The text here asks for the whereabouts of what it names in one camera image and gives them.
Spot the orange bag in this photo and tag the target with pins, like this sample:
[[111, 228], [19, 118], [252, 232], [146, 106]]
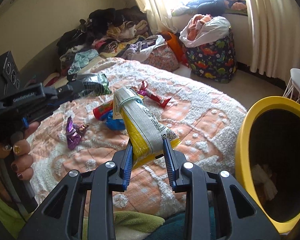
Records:
[[173, 42]]

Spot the red candy tube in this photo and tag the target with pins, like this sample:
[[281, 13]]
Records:
[[101, 112]]

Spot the cream curtain right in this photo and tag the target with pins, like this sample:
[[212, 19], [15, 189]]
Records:
[[275, 29]]

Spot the cream curtain left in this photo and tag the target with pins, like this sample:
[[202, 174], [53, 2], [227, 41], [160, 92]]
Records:
[[158, 15]]

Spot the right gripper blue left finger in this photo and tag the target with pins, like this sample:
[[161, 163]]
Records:
[[120, 180]]

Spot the peach white bed blanket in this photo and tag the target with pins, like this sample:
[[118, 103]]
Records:
[[206, 120]]

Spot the white plastic bag with clothes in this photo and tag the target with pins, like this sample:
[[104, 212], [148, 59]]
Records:
[[202, 29]]

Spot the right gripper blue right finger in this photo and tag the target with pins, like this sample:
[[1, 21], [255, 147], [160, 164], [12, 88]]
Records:
[[174, 161]]

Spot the green grey snack bag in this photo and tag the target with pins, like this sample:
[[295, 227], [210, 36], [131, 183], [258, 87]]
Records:
[[89, 84]]

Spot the pile of clothes on bed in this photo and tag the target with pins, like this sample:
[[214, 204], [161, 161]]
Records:
[[108, 33]]

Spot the red pink candy wrapper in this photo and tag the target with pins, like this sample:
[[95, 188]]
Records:
[[145, 91]]

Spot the floral pink bag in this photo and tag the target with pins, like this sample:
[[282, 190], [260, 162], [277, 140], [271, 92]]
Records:
[[163, 57]]

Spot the teal fuzzy knee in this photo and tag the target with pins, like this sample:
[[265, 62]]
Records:
[[174, 226]]

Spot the purple snack wrapper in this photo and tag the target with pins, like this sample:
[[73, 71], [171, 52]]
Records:
[[74, 133]]

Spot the left hand painted nails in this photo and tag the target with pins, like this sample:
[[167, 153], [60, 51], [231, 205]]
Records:
[[22, 165]]

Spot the yellow white snack bag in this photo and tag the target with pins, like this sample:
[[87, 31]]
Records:
[[145, 132]]

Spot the yellow rimmed trash bin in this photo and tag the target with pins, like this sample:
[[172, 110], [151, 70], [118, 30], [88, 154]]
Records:
[[267, 159]]

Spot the cream curtain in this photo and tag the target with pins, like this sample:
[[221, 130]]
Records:
[[158, 15], [275, 29]]

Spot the dinosaur print laundry basket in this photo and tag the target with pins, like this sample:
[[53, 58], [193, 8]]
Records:
[[215, 60]]

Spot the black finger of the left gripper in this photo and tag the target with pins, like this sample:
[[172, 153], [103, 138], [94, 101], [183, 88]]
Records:
[[69, 91]]

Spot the clothes on window sill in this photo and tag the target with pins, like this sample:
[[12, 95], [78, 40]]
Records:
[[211, 7]]

